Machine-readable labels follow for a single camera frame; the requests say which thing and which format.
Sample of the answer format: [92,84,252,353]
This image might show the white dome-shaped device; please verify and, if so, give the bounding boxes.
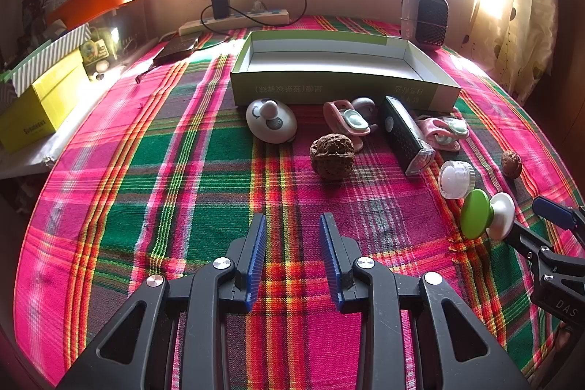
[246,98,298,141]

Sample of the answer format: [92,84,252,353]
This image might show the white side shelf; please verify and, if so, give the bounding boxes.
[0,129,69,181]

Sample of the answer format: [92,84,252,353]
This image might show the black phone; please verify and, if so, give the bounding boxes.
[153,34,202,66]

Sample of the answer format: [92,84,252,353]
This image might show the green white knob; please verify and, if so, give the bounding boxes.
[459,189,516,241]

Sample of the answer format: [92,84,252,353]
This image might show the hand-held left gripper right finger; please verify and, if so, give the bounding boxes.
[320,213,533,390]

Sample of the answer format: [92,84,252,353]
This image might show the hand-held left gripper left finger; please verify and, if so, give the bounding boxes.
[55,214,268,390]

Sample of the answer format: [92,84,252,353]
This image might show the small brown walnut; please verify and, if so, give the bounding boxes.
[501,150,522,179]

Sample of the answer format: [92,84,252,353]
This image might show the beige power strip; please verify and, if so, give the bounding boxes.
[178,8,291,37]

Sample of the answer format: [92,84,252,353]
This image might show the short black cable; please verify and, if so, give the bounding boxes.
[136,63,158,84]

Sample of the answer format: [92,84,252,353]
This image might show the striped box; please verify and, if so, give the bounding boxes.
[11,23,92,96]

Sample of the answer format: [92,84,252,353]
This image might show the black bike light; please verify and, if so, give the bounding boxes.
[380,96,436,177]

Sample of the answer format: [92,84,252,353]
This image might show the small green ornament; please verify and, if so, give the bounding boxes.
[80,27,120,71]

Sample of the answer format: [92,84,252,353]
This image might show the pink green plaid blanket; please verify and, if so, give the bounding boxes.
[14,13,579,390]

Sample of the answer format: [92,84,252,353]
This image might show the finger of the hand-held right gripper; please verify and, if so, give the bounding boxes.
[511,222,585,281]
[532,196,585,245]

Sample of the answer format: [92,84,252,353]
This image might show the grey egg-shaped gadget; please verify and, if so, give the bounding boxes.
[351,98,380,128]

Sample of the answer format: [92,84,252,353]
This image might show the large brown walnut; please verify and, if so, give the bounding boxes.
[310,133,356,179]

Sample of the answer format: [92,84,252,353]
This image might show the pink clip light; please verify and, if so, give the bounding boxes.
[322,99,372,151]
[418,116,470,153]

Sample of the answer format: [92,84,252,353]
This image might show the green white cardboard box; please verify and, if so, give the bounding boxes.
[230,30,462,113]

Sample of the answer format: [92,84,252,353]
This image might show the yellow box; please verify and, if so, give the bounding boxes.
[0,49,90,153]

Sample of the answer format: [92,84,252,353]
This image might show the dotted cream curtain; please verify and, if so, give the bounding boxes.
[473,0,561,98]

